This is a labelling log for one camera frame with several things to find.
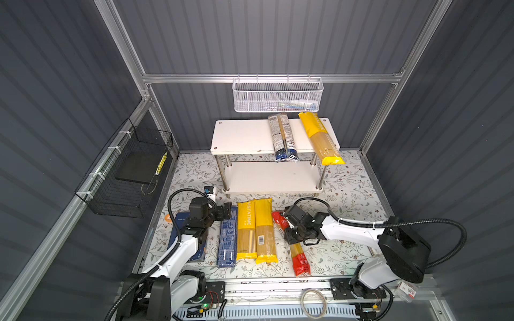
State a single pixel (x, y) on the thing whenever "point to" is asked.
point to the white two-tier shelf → (253, 136)
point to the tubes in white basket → (293, 105)
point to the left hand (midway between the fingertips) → (222, 203)
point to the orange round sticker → (167, 217)
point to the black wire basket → (122, 182)
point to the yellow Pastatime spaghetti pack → (246, 231)
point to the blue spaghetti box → (227, 241)
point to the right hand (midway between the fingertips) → (288, 236)
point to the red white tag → (407, 289)
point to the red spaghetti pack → (300, 259)
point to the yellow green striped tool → (161, 163)
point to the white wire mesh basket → (277, 94)
